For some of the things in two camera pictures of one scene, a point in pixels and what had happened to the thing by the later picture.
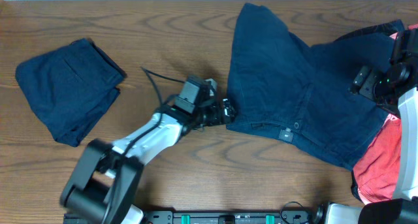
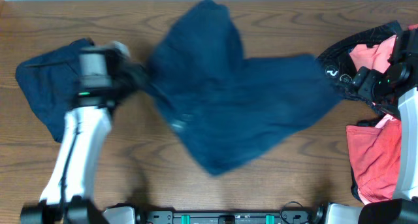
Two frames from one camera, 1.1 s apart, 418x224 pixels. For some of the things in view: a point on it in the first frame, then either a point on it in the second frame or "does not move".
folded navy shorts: x=70 y=87 does not move
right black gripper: x=366 y=83 does not move
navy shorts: x=281 y=84 → x=236 y=109
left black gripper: x=215 y=119 → x=139 y=80
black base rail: x=291 y=217 does not move
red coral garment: x=377 y=171 does not move
